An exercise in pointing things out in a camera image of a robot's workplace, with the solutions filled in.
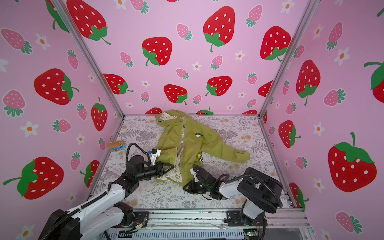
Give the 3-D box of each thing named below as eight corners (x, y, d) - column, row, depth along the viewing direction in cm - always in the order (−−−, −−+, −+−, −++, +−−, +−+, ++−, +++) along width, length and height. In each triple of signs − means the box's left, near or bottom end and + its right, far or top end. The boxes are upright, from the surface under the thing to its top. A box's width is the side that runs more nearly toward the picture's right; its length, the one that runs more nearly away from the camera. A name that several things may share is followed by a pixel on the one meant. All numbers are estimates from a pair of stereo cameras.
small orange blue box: (110, 152, 101) (107, 148, 97) (111, 146, 104) (108, 142, 101) (124, 149, 102) (121, 145, 99) (125, 143, 106) (122, 139, 102)
